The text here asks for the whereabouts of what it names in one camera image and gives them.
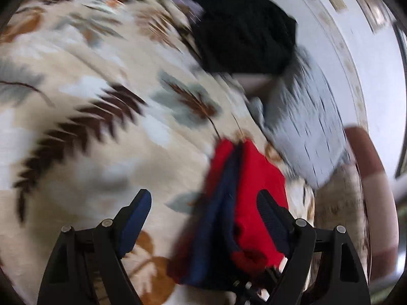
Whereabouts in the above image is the striped floral folded quilt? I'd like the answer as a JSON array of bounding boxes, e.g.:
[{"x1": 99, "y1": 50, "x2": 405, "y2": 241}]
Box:
[{"x1": 314, "y1": 163, "x2": 371, "y2": 280}]

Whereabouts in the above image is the grey quilted pillow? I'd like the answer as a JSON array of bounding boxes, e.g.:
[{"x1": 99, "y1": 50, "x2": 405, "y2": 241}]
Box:
[{"x1": 248, "y1": 46, "x2": 347, "y2": 189}]

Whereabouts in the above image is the brown pink cushion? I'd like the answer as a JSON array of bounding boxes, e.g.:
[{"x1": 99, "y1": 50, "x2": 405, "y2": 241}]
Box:
[{"x1": 344, "y1": 126, "x2": 400, "y2": 261}]

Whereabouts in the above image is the gold wall panel box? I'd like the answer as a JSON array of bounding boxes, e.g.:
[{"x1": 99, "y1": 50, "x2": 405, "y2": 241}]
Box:
[{"x1": 356, "y1": 0, "x2": 390, "y2": 33}]

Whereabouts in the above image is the red and blue sweater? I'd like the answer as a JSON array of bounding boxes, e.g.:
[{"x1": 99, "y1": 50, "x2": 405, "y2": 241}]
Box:
[{"x1": 167, "y1": 139, "x2": 289, "y2": 291}]

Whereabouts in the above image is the leaf pattern bed blanket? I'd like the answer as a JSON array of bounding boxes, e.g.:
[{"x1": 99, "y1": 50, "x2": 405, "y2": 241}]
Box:
[{"x1": 1, "y1": 0, "x2": 315, "y2": 304}]

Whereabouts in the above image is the black garment pile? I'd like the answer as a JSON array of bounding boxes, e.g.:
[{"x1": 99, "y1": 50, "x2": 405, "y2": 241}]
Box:
[{"x1": 185, "y1": 0, "x2": 297, "y2": 76}]

